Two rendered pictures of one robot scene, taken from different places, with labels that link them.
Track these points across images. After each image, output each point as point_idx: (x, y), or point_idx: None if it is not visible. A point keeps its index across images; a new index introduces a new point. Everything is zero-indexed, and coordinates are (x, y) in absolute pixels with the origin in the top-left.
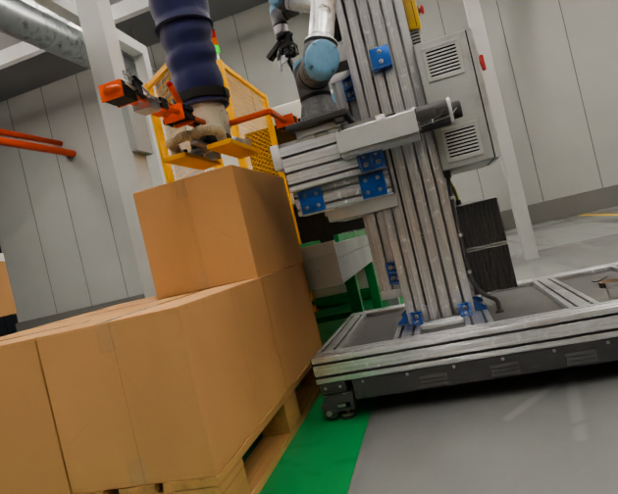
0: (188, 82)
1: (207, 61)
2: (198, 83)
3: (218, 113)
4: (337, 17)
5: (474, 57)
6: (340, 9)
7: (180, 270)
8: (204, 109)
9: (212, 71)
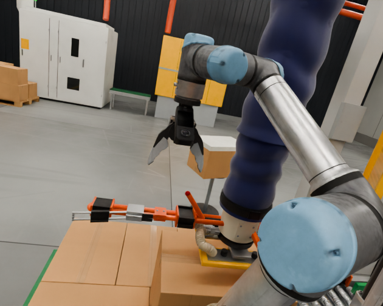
0: (225, 190)
1: (248, 183)
2: (229, 197)
3: (236, 226)
4: (363, 303)
5: None
6: (376, 302)
7: (152, 291)
8: (227, 215)
9: (246, 193)
